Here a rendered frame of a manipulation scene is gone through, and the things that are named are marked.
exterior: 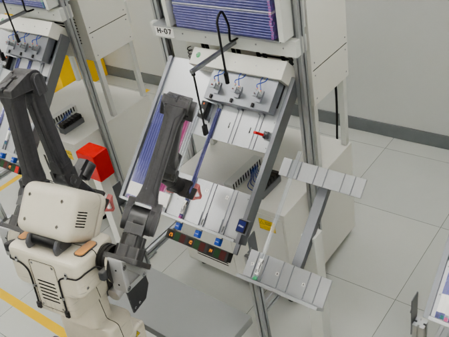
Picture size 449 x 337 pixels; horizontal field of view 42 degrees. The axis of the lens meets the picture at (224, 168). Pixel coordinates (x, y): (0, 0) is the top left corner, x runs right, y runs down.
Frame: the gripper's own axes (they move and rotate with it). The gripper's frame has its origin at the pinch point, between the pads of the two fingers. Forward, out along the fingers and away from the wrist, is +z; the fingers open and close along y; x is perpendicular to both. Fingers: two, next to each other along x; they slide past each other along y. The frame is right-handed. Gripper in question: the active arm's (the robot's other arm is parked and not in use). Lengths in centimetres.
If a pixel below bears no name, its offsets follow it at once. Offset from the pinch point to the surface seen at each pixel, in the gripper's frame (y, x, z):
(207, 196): 2.4, -3.7, 14.3
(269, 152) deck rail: -20.8, -27.5, 9.3
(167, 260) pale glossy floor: 66, 26, 90
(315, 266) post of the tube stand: -50, 8, 24
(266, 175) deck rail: -20.7, -19.2, 13.9
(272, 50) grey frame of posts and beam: -14, -64, -9
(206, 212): 0.0, 3.0, 15.5
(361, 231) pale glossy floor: -22, -33, 130
